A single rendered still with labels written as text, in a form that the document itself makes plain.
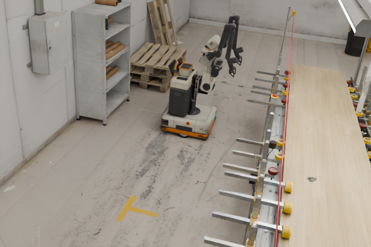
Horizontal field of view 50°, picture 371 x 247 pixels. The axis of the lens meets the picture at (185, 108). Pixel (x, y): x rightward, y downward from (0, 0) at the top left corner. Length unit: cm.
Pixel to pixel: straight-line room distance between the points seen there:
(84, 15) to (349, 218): 375
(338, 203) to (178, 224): 160
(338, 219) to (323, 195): 27
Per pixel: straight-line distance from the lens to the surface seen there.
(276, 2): 1098
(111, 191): 442
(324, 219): 304
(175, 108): 527
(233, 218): 274
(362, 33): 202
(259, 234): 318
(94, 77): 539
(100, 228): 401
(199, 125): 524
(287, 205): 293
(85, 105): 564
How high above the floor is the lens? 275
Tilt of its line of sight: 26 degrees down
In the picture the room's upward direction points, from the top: 5 degrees clockwise
